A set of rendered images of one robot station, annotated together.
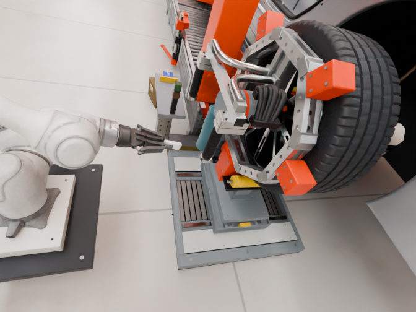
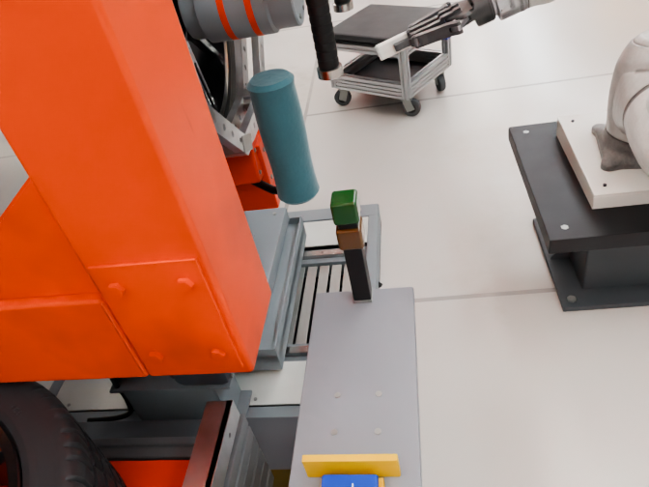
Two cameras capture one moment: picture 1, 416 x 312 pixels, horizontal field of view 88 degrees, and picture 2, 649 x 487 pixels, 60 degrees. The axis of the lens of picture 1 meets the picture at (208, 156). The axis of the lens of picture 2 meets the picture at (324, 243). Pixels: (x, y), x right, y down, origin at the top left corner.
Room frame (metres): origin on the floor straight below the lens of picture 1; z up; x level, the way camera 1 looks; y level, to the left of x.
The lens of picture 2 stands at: (1.53, 0.75, 1.13)
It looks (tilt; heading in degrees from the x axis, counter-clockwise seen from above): 39 degrees down; 223
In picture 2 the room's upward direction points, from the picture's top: 14 degrees counter-clockwise
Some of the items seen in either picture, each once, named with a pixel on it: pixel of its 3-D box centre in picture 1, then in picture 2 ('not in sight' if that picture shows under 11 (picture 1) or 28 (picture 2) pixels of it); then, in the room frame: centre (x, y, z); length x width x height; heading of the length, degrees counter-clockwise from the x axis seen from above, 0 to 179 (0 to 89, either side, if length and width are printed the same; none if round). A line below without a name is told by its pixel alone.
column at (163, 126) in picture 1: (164, 116); not in sight; (1.20, 0.42, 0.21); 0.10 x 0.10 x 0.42; 29
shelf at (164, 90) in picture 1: (169, 95); (359, 400); (1.17, 0.40, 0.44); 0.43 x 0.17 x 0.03; 29
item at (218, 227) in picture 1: (232, 192); (229, 288); (0.87, -0.25, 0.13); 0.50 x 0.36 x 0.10; 29
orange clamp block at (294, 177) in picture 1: (294, 177); not in sight; (0.50, -0.28, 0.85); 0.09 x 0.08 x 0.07; 29
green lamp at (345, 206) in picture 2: (177, 86); (345, 207); (1.00, 0.31, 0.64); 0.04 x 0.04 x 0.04; 29
